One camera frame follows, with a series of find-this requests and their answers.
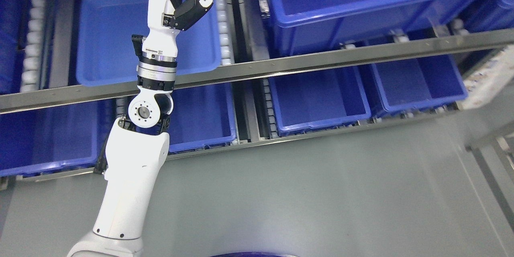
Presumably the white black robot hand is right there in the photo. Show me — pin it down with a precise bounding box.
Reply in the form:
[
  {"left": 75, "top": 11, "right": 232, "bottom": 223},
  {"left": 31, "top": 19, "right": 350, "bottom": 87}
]
[{"left": 138, "top": 0, "right": 214, "bottom": 63}]

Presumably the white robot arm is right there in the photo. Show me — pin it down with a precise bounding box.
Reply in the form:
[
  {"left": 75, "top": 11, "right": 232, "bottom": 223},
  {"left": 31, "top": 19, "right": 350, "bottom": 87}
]
[{"left": 68, "top": 53, "right": 177, "bottom": 257}]

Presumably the grey desk edge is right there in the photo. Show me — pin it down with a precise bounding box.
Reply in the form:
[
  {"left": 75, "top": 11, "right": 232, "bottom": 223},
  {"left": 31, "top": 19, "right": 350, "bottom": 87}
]
[{"left": 466, "top": 122, "right": 514, "bottom": 151}]

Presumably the blue tray upper middle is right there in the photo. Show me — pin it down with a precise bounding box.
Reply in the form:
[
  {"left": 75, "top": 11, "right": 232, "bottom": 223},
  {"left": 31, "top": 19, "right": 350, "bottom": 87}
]
[{"left": 75, "top": 0, "right": 222, "bottom": 86}]

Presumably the blue bin lower middle left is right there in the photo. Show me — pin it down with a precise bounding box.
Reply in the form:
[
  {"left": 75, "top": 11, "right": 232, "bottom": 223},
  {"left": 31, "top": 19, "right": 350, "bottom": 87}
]
[{"left": 168, "top": 83, "right": 237, "bottom": 153}]

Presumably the blue bin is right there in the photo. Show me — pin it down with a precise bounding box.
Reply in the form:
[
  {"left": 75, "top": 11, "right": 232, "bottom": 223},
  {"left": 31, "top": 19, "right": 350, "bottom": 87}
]
[
  {"left": 358, "top": 55, "right": 468, "bottom": 118},
  {"left": 168, "top": 83, "right": 237, "bottom": 153},
  {"left": 0, "top": 100, "right": 115, "bottom": 177},
  {"left": 267, "top": 0, "right": 474, "bottom": 56},
  {"left": 268, "top": 66, "right": 371, "bottom": 137}
]

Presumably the blue bin upper right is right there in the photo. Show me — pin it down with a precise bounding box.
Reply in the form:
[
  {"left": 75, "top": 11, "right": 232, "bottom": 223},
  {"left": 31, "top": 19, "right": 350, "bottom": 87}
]
[{"left": 267, "top": 0, "right": 474, "bottom": 56}]

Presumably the blue bin lower far left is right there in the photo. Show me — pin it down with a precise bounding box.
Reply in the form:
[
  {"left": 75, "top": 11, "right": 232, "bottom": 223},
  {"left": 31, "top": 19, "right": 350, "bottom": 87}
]
[{"left": 0, "top": 100, "right": 115, "bottom": 177}]

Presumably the blue bin lower middle right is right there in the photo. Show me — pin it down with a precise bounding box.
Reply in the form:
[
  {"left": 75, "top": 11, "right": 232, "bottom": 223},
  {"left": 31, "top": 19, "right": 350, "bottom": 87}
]
[{"left": 268, "top": 66, "right": 371, "bottom": 137}]

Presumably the blue bin lower far right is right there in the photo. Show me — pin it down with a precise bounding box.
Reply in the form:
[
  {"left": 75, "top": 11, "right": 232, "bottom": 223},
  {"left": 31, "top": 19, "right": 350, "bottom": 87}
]
[{"left": 358, "top": 55, "right": 468, "bottom": 118}]

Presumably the white labelled paper sheet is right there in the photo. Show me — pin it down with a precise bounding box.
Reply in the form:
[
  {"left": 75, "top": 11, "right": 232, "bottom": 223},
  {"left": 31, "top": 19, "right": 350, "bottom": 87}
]
[{"left": 459, "top": 45, "right": 514, "bottom": 110}]

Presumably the metal shelf front rail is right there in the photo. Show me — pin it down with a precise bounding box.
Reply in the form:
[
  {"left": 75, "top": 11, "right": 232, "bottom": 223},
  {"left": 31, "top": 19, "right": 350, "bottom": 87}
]
[{"left": 0, "top": 29, "right": 514, "bottom": 114}]

